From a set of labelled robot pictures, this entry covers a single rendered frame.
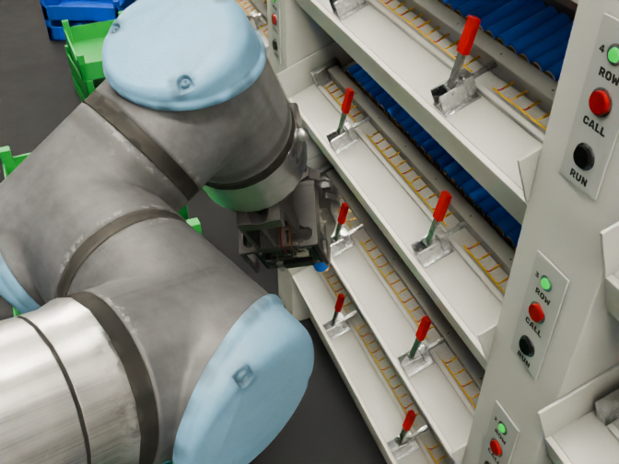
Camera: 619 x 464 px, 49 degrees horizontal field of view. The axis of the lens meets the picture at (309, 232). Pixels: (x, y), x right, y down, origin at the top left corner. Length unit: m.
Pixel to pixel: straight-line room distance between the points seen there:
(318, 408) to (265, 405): 1.01
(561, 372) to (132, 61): 0.42
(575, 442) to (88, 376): 0.49
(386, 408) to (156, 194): 0.81
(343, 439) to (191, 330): 1.00
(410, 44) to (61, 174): 0.50
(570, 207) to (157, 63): 0.32
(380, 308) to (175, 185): 0.65
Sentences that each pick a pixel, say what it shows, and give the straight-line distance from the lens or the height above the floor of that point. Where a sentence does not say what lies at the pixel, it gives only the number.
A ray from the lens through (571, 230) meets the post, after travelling 0.56.
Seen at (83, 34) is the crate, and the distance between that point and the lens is 2.43.
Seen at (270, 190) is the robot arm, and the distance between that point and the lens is 0.50.
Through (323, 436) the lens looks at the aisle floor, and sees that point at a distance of 1.30.
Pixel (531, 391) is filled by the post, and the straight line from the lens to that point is 0.67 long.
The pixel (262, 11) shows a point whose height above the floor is 0.59.
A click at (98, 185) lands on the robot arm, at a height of 0.86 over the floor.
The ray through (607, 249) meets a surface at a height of 0.77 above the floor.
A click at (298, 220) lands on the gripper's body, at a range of 0.59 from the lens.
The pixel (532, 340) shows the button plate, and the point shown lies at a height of 0.63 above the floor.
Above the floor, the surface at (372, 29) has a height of 0.75.
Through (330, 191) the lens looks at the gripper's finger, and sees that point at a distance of 0.64.
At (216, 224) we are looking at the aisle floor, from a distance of 1.76.
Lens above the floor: 1.08
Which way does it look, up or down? 39 degrees down
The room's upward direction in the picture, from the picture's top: straight up
